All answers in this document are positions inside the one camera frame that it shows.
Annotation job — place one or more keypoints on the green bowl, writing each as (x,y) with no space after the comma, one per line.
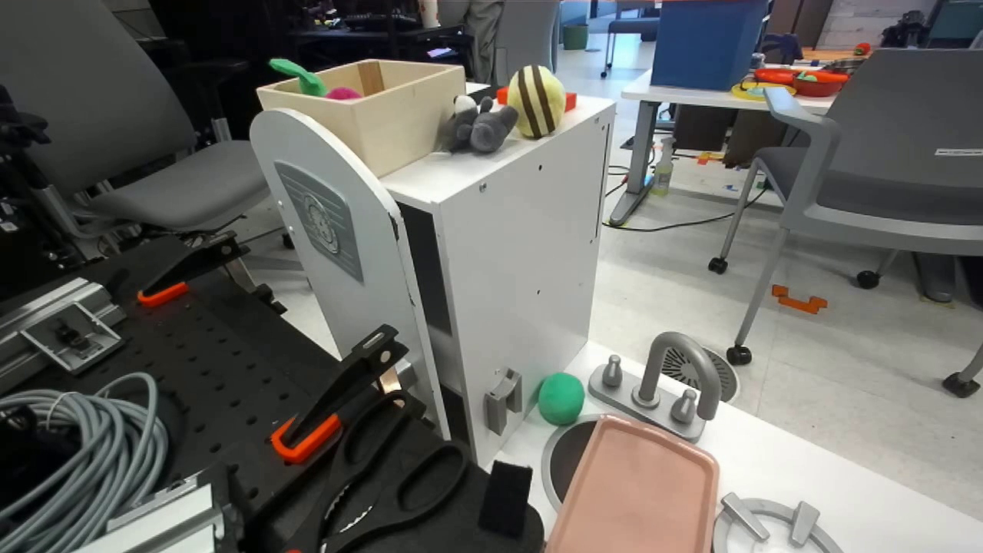
(560,399)

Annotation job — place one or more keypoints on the light wooden box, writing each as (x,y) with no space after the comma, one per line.
(399,122)

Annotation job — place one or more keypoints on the white toy cabinet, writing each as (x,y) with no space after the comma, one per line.
(502,235)

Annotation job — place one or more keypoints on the grey plush animal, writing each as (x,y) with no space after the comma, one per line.
(480,123)

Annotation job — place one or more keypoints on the yellow brown-striped plush ball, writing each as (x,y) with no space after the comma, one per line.
(536,98)

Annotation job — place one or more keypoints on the dark round toy sink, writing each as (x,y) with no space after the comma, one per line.
(565,463)

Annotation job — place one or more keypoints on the clear spray bottle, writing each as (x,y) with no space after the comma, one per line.
(664,164)

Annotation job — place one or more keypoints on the grey toy faucet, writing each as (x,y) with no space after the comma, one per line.
(670,385)

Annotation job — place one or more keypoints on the small black block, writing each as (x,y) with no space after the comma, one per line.
(509,495)

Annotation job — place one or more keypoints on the black scissor-like tool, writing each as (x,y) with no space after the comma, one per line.
(399,491)

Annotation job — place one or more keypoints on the white office desk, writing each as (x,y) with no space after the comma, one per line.
(664,102)

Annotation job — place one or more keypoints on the pink plastic tray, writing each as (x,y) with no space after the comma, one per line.
(633,491)

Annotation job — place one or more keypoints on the black perforated work table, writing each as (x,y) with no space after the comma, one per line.
(233,356)

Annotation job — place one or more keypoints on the green curved plush stem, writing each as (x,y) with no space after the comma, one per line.
(295,77)

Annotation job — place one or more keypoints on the orange toy on desk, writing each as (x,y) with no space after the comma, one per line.
(803,77)

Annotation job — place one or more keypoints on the grey toy stove burner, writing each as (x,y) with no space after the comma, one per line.
(772,523)

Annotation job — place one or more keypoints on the grey office chair on castors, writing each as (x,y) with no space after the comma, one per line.
(880,174)

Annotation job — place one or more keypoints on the silver metal plate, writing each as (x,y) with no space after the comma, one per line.
(154,518)

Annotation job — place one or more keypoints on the large grey padded chair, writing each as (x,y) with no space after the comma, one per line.
(102,123)

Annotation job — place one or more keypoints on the white toy kitchen counter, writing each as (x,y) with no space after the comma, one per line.
(880,501)

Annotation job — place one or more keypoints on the small metal bracket plate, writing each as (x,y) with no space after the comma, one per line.
(70,339)

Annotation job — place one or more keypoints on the aluminium extrusion rail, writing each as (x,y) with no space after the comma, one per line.
(32,326)

